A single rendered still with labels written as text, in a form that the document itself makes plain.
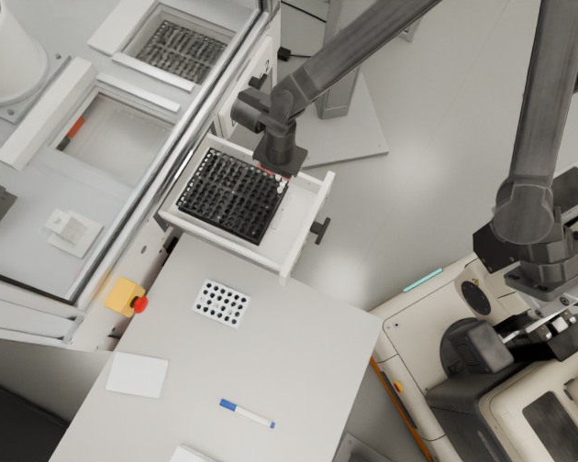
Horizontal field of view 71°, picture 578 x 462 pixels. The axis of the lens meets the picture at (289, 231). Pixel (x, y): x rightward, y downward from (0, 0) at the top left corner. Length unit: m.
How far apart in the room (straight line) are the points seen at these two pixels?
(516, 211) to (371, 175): 1.47
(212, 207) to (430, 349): 1.00
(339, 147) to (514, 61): 1.19
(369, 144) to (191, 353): 1.45
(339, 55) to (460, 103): 1.85
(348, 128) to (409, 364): 1.19
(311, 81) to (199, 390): 0.74
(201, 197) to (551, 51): 0.74
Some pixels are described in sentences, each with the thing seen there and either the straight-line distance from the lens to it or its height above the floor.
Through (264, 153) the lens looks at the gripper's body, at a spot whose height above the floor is 1.07.
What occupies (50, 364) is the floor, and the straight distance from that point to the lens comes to 2.03.
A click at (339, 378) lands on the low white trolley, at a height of 0.76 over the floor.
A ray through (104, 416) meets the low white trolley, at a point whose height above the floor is 0.76.
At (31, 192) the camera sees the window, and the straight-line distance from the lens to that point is 0.69.
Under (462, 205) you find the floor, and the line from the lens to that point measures 2.18.
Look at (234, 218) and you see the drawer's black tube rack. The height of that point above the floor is 0.90.
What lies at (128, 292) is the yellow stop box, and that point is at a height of 0.91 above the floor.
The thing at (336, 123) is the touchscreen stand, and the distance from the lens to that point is 2.18.
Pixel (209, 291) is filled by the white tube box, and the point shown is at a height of 0.80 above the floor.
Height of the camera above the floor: 1.81
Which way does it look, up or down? 70 degrees down
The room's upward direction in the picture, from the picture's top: 6 degrees clockwise
